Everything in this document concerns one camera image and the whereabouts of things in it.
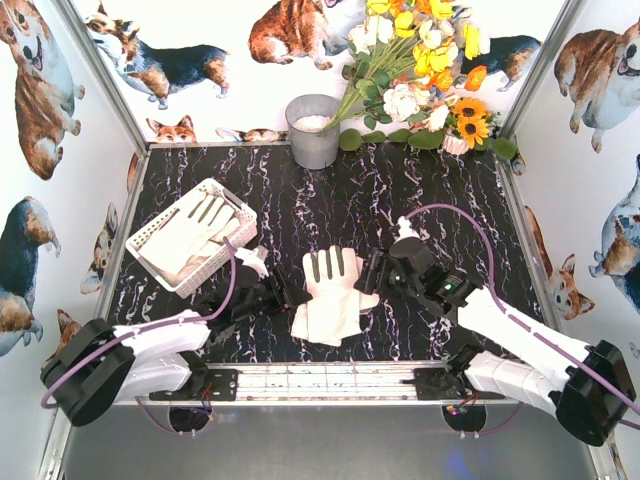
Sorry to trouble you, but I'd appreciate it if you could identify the artificial flower bouquet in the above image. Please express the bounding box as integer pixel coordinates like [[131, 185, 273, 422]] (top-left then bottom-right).
[[325, 1, 491, 130]]

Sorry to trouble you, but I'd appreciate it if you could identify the white perforated storage basket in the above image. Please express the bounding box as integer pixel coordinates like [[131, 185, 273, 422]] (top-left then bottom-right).
[[126, 178, 257, 299]]

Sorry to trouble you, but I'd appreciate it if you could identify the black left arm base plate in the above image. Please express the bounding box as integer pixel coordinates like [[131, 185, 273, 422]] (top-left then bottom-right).
[[149, 351, 239, 401]]

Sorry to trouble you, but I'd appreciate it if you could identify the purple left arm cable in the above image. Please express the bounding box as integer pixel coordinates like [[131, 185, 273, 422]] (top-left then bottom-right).
[[42, 237, 239, 436]]

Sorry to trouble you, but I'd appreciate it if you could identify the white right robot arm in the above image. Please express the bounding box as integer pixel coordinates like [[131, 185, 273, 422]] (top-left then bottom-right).
[[355, 236, 636, 446]]

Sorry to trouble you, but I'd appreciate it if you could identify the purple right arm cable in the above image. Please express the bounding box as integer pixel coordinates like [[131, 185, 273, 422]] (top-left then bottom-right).
[[404, 203, 640, 436]]

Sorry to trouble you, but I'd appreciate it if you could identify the white glove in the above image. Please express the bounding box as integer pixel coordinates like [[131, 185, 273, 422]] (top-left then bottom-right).
[[302, 245, 364, 344], [139, 193, 235, 275]]

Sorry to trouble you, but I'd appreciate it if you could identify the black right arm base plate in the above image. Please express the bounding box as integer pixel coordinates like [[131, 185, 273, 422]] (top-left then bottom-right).
[[400, 345, 504, 401]]

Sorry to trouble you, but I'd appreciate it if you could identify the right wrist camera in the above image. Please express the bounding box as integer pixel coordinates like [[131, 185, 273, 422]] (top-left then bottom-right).
[[395, 216, 420, 242]]

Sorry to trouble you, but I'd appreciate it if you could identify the aluminium front rail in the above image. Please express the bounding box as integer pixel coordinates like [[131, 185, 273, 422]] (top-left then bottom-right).
[[114, 363, 506, 404]]

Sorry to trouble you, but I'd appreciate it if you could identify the sunflower pot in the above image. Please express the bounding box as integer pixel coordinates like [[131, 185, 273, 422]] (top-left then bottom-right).
[[441, 97, 501, 156]]

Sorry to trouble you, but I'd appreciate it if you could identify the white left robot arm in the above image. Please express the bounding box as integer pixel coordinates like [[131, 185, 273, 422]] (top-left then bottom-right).
[[40, 267, 311, 427]]

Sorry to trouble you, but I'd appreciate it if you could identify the grey metal bucket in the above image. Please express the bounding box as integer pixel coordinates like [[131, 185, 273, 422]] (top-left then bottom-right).
[[285, 94, 340, 170]]

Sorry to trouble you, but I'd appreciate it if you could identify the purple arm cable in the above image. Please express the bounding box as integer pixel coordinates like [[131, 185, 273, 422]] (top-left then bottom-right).
[[42, 237, 239, 436], [404, 203, 640, 436]]

